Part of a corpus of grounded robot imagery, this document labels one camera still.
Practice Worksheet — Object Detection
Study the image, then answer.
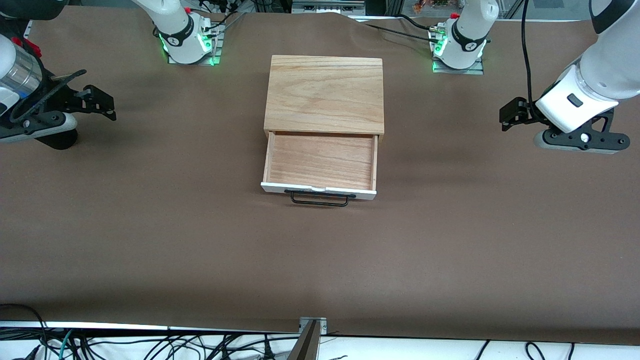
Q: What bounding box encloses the wooden drawer with white front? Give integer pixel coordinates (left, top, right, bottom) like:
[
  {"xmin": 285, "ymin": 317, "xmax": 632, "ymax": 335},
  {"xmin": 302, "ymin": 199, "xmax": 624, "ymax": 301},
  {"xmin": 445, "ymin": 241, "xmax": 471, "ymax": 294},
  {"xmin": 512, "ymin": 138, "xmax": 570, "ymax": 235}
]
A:
[{"xmin": 260, "ymin": 131, "xmax": 379, "ymax": 201}]

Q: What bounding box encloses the black metal drawer handle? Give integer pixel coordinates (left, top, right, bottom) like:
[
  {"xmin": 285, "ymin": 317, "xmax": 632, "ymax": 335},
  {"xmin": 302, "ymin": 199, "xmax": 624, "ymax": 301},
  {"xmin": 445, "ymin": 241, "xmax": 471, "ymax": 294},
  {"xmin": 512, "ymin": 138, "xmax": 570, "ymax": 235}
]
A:
[{"xmin": 284, "ymin": 189, "xmax": 357, "ymax": 208}]

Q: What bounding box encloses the wooden drawer cabinet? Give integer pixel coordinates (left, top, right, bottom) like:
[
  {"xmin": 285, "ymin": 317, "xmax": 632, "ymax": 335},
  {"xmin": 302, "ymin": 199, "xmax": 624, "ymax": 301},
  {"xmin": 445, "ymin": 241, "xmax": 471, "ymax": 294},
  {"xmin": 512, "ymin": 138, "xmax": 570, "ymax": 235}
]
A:
[{"xmin": 263, "ymin": 55, "xmax": 386, "ymax": 146}]

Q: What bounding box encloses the black cylindrical vase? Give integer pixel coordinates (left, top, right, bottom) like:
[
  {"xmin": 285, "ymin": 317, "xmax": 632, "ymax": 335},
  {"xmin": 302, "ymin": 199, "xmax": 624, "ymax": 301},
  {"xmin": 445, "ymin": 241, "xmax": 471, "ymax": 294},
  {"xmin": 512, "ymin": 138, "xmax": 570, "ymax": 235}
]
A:
[{"xmin": 36, "ymin": 128, "xmax": 79, "ymax": 151}]

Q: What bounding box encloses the brown table cover sheet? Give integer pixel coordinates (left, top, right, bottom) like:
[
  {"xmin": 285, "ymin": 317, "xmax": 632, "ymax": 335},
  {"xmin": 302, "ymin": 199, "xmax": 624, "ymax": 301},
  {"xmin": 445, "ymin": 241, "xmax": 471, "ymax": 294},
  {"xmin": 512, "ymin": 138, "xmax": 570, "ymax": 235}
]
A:
[{"xmin": 0, "ymin": 5, "xmax": 640, "ymax": 346}]

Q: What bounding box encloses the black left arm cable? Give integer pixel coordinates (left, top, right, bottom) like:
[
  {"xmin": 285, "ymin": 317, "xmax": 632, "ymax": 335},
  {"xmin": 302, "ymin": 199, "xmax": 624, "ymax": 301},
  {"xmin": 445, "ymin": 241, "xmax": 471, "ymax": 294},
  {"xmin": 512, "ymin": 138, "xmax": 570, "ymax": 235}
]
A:
[{"xmin": 519, "ymin": 0, "xmax": 537, "ymax": 104}]

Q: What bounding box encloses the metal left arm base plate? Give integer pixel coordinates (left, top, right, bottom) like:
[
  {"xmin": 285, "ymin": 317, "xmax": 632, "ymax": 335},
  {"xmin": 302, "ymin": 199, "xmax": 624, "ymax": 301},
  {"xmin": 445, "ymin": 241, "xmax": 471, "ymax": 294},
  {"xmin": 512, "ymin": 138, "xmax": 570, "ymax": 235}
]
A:
[{"xmin": 432, "ymin": 56, "xmax": 485, "ymax": 75}]

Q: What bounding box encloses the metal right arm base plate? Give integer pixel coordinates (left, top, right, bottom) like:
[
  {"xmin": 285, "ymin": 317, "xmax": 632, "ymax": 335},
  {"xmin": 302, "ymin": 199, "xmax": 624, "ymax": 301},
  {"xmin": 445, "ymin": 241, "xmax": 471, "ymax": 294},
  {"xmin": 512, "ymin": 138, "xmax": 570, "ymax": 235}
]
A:
[{"xmin": 166, "ymin": 25, "xmax": 224, "ymax": 66}]

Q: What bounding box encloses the black cable on table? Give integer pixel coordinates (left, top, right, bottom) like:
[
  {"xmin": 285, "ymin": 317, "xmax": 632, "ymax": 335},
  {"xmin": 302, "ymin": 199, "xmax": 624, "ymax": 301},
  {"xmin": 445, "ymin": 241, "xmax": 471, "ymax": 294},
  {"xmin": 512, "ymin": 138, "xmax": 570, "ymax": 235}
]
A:
[
  {"xmin": 397, "ymin": 14, "xmax": 442, "ymax": 32},
  {"xmin": 360, "ymin": 20, "xmax": 435, "ymax": 40}
]

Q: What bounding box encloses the black looped floor cable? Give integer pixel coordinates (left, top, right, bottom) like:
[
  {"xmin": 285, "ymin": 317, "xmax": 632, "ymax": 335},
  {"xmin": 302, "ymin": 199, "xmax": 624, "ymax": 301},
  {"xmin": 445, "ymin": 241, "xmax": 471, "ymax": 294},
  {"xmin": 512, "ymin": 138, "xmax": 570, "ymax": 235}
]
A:
[{"xmin": 0, "ymin": 303, "xmax": 50, "ymax": 351}]

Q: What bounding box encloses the aluminium table edge rail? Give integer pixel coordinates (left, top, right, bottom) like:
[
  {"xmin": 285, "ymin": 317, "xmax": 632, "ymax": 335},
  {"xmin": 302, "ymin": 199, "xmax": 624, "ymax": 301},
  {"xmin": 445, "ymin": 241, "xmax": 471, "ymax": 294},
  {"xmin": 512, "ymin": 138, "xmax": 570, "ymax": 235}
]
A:
[{"xmin": 0, "ymin": 320, "xmax": 301, "ymax": 334}]

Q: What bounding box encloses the aluminium frame rack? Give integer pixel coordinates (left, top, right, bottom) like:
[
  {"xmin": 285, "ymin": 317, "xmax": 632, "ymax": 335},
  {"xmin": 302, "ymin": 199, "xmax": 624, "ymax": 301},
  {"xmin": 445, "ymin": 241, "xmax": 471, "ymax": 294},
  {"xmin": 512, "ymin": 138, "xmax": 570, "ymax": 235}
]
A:
[{"xmin": 291, "ymin": 0, "xmax": 366, "ymax": 15}]

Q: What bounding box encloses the teal cable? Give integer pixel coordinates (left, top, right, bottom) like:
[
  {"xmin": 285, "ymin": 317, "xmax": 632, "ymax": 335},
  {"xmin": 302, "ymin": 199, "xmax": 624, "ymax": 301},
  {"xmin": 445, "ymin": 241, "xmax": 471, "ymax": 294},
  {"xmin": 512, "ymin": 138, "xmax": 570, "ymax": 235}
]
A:
[{"xmin": 56, "ymin": 329, "xmax": 76, "ymax": 360}]

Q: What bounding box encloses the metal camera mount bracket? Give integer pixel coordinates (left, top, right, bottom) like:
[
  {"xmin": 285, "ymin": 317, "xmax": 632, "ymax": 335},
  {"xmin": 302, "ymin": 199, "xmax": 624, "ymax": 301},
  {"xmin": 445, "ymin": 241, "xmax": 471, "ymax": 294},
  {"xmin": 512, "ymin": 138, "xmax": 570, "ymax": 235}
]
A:
[{"xmin": 298, "ymin": 316, "xmax": 329, "ymax": 360}]

